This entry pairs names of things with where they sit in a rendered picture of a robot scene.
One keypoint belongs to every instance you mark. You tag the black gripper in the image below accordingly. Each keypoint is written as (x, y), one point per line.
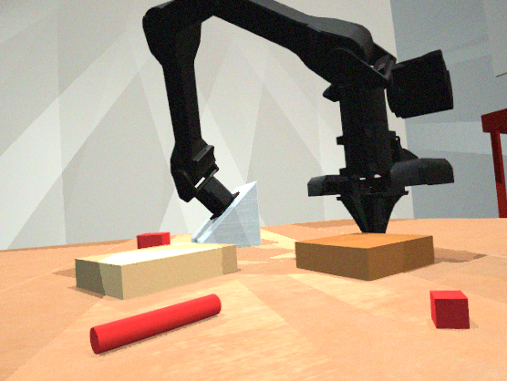
(371, 201)

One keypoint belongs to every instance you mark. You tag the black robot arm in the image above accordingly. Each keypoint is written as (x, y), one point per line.
(340, 52)

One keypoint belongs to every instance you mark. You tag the red cylinder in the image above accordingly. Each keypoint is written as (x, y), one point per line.
(105, 337)

